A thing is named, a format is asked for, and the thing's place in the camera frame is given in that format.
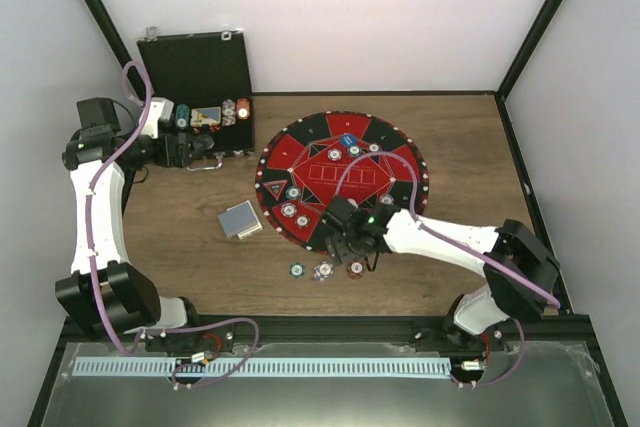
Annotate brown poker chip stack table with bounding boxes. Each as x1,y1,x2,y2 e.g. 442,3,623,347
347,261,364,280

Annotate green poker chip stack table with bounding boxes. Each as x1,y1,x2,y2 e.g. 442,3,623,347
289,262,305,278

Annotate triangular all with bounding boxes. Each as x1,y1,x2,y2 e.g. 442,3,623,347
264,179,289,202

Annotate blue small blind button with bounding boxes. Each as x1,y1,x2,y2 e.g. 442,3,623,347
340,133,357,148

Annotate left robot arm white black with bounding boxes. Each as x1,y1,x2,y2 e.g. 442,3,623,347
55,98,205,351

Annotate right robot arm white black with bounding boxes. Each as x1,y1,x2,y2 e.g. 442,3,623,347
321,204,561,350

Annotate clear dealer button in case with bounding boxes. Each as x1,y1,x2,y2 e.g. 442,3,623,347
192,135,214,151

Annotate green chip stack in case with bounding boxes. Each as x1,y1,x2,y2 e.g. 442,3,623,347
174,104,191,129

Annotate card deck in case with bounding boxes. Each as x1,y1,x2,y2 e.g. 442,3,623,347
190,106,222,127

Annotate blue white chips in case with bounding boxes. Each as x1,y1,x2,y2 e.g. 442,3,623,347
221,99,236,126

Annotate black poker case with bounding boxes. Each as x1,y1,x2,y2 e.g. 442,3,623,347
137,30,255,158

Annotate orange chips in case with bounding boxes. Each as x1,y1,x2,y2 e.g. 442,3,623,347
236,98,251,120

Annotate round red black poker mat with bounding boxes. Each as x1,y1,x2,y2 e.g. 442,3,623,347
255,111,429,254

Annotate white card box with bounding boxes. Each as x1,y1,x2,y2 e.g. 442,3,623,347
237,224,263,240

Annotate metal sheet front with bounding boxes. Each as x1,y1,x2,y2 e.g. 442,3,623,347
42,342,614,426

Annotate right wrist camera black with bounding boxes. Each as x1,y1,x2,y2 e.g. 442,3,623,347
321,196,358,231

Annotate silver case handle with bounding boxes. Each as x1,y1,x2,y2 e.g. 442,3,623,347
186,153,225,172

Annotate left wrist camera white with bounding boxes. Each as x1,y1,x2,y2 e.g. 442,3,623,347
139,97,174,139

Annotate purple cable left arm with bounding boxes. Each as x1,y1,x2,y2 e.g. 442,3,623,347
87,61,161,358

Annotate black aluminium frame post left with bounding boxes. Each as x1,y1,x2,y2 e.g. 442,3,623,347
53,0,151,98

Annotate black aluminium frame post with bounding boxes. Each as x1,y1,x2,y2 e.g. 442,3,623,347
496,0,564,101
53,0,151,98

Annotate light blue slotted cable duct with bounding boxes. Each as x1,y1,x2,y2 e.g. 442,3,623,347
72,357,451,379

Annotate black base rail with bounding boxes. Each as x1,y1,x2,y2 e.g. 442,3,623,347
59,314,591,353

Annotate black aluminium frame post right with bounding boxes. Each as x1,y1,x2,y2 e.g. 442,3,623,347
496,0,564,101

